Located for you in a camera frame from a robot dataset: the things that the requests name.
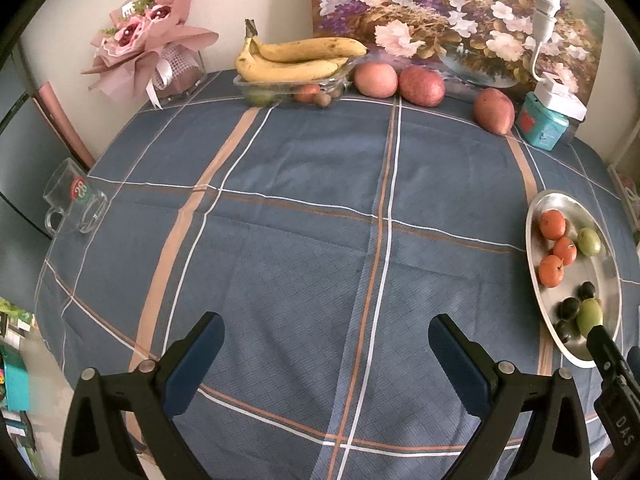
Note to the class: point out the dark plum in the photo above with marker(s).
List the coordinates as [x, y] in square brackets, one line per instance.
[587, 290]
[569, 307]

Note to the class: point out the dark red apple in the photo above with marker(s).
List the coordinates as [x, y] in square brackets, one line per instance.
[421, 86]

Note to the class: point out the flower painting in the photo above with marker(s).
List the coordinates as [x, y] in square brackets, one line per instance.
[425, 10]

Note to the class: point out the orange tangerine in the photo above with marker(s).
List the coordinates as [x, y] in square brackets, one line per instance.
[565, 250]
[552, 224]
[550, 270]

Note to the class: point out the yellow banana bunch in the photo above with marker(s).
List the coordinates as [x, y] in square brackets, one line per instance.
[300, 50]

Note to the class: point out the pale red apple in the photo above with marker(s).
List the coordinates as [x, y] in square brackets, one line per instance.
[376, 79]

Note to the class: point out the red potato near box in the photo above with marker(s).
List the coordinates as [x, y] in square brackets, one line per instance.
[494, 110]

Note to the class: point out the clear glass mug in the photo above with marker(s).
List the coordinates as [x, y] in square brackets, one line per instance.
[80, 195]

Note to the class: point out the blue plaid tablecloth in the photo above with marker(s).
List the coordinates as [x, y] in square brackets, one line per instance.
[300, 260]

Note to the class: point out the small brown kiwi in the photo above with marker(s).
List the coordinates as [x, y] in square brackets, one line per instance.
[322, 100]

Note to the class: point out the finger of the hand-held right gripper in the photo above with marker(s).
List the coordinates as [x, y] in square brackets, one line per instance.
[602, 347]

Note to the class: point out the silver metal plate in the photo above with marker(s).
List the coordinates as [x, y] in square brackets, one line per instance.
[550, 305]

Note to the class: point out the green mango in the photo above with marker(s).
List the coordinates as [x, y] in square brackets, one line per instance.
[588, 241]
[590, 314]

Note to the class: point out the colourful packages pile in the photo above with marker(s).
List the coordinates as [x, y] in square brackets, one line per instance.
[15, 380]

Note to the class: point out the teal box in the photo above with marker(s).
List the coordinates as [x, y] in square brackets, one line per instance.
[542, 125]

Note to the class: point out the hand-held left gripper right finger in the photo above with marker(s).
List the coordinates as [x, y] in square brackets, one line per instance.
[455, 360]

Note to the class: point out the clear square glass vase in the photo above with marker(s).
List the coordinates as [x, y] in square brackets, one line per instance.
[189, 79]

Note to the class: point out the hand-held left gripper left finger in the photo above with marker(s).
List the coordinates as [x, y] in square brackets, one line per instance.
[200, 360]

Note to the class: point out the small green fruit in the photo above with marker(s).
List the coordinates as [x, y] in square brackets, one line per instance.
[260, 96]

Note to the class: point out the small orange fruit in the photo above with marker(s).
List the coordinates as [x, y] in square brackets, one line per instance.
[305, 93]

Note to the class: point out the pink flower bouquet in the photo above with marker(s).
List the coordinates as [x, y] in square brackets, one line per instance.
[145, 35]

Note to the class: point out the clear plastic fruit tray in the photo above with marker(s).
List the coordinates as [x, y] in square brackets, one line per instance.
[332, 82]

